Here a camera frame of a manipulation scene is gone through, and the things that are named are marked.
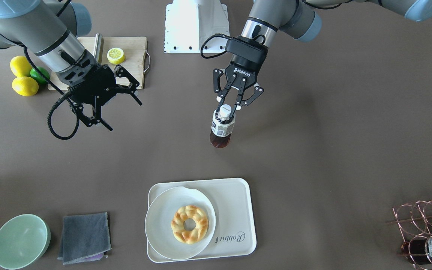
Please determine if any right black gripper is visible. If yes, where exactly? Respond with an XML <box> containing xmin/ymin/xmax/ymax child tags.
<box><xmin>55</xmin><ymin>51</ymin><xmax>143</xmax><ymax>132</ymax></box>

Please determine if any green lime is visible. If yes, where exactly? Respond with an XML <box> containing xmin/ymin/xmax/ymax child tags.
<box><xmin>30</xmin><ymin>66</ymin><xmax>50</xmax><ymax>84</ymax></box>

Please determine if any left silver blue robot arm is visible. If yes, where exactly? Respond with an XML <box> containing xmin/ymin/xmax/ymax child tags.
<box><xmin>207</xmin><ymin>0</ymin><xmax>349</xmax><ymax>113</ymax></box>

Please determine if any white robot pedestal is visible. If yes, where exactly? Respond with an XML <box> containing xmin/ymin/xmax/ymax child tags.
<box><xmin>163</xmin><ymin>0</ymin><xmax>230</xmax><ymax>54</ymax></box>

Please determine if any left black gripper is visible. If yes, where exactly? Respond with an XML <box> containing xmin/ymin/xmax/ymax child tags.
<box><xmin>213</xmin><ymin>36</ymin><xmax>269</xmax><ymax>110</ymax></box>

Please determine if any mint green bowl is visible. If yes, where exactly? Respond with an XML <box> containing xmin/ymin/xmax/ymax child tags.
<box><xmin>0</xmin><ymin>214</ymin><xmax>50</xmax><ymax>270</ymax></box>

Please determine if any half lemon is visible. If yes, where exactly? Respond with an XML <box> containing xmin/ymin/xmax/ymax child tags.
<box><xmin>106</xmin><ymin>47</ymin><xmax>126</xmax><ymax>65</ymax></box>

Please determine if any cream serving tray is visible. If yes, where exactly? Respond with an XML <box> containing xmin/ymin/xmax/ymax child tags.
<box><xmin>145</xmin><ymin>178</ymin><xmax>257</xmax><ymax>263</ymax></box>

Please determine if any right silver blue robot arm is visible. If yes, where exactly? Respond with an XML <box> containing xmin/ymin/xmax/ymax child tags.
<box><xmin>0</xmin><ymin>0</ymin><xmax>141</xmax><ymax>131</ymax></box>

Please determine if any whole lemon near board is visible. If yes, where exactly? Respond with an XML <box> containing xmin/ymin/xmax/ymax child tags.
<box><xmin>10</xmin><ymin>56</ymin><xmax>32</xmax><ymax>77</ymax></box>

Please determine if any braided ring donut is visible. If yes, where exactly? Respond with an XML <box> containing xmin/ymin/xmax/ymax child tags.
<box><xmin>170</xmin><ymin>205</ymin><xmax>209</xmax><ymax>245</ymax></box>

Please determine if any grey folded cloth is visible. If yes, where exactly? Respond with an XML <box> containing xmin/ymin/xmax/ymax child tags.
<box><xmin>58</xmin><ymin>212</ymin><xmax>112</xmax><ymax>265</ymax></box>

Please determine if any steel black-tipped muddler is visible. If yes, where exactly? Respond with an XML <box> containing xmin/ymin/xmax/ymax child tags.
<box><xmin>93</xmin><ymin>33</ymin><xmax>104</xmax><ymax>64</ymax></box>

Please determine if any copper wire bottle rack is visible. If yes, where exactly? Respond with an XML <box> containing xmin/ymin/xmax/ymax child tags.
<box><xmin>388</xmin><ymin>196</ymin><xmax>432</xmax><ymax>270</ymax></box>

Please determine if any white plate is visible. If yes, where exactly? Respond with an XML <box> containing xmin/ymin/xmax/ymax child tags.
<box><xmin>145</xmin><ymin>187</ymin><xmax>216</xmax><ymax>260</ymax></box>

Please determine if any wooden cutting board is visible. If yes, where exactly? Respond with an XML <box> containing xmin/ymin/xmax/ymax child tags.
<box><xmin>50</xmin><ymin>36</ymin><xmax>150</xmax><ymax>91</ymax></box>

